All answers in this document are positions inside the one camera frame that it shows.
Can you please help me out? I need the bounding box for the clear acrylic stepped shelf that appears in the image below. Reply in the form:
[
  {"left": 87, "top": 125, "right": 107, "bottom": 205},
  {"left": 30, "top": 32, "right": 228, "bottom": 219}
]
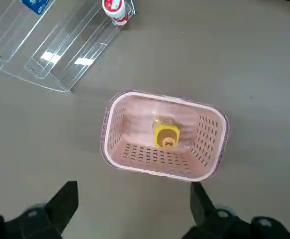
[{"left": 0, "top": 0, "right": 137, "bottom": 93}]

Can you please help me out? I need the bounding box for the yellow drink bottle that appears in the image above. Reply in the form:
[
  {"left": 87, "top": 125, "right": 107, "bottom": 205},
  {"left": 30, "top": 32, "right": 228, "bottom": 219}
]
[{"left": 151, "top": 113, "right": 181, "bottom": 149}]

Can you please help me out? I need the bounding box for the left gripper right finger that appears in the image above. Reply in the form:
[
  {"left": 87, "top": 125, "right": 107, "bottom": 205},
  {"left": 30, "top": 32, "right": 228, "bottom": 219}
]
[{"left": 181, "top": 182, "right": 290, "bottom": 239}]

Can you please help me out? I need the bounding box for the pink plastic basket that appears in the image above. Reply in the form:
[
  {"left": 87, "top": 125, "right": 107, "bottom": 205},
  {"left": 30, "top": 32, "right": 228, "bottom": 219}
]
[{"left": 99, "top": 88, "right": 230, "bottom": 184}]

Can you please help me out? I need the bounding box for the blue carton box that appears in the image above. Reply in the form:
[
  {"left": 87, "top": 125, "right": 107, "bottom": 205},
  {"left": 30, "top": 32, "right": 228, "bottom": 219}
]
[{"left": 19, "top": 0, "right": 50, "bottom": 15}]

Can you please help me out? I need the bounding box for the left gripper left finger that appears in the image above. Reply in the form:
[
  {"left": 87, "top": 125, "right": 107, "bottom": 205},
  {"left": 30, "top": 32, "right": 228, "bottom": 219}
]
[{"left": 0, "top": 181, "right": 80, "bottom": 239}]

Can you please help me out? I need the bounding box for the small red white bottle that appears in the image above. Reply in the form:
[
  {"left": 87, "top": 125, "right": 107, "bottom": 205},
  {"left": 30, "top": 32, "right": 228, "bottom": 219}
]
[{"left": 101, "top": 0, "right": 130, "bottom": 27}]

